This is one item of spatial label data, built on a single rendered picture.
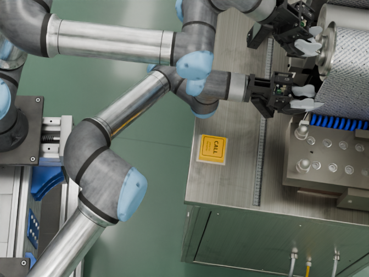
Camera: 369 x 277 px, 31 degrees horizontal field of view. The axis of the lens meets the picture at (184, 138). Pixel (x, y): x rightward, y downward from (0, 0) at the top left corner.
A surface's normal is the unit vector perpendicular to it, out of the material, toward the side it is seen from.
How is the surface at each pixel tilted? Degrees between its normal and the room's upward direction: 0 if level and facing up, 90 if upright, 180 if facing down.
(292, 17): 90
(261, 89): 90
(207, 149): 0
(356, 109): 90
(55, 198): 0
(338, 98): 90
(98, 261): 0
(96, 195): 23
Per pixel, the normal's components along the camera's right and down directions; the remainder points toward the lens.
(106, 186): -0.18, -0.09
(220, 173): 0.06, -0.38
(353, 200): -0.13, 0.91
